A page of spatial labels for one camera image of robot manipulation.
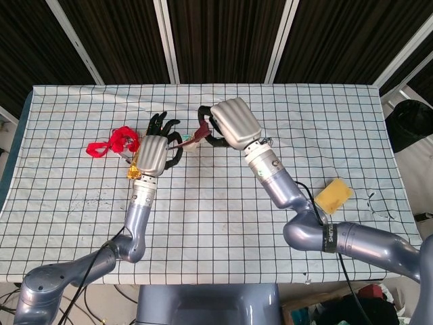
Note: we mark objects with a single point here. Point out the white slanted frame post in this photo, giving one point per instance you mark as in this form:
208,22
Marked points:
74,40

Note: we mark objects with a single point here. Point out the yellow sponge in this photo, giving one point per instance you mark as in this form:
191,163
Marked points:
333,196

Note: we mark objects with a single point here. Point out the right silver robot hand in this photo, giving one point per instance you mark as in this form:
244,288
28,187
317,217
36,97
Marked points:
236,122

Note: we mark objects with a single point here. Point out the gold foil snack package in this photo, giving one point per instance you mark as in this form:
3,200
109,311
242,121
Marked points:
133,173

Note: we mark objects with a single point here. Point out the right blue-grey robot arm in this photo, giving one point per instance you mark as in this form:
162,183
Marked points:
287,193

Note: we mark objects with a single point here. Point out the white double frame post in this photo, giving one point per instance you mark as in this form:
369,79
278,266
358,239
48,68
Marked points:
166,40

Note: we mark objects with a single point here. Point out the blue-grey robot torso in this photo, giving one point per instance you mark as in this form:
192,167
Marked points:
203,304

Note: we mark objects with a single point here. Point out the black bin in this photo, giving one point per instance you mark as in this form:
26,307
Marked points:
412,125

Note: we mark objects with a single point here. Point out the dark brown pleated curtain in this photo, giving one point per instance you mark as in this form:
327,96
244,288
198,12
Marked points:
220,34

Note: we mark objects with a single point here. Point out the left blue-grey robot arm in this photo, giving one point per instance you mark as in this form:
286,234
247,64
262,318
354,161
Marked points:
135,220

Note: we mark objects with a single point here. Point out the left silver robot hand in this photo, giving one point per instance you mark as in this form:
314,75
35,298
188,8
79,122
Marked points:
152,155

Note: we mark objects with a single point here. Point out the white black-checked tablecloth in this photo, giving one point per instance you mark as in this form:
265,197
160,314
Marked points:
220,220

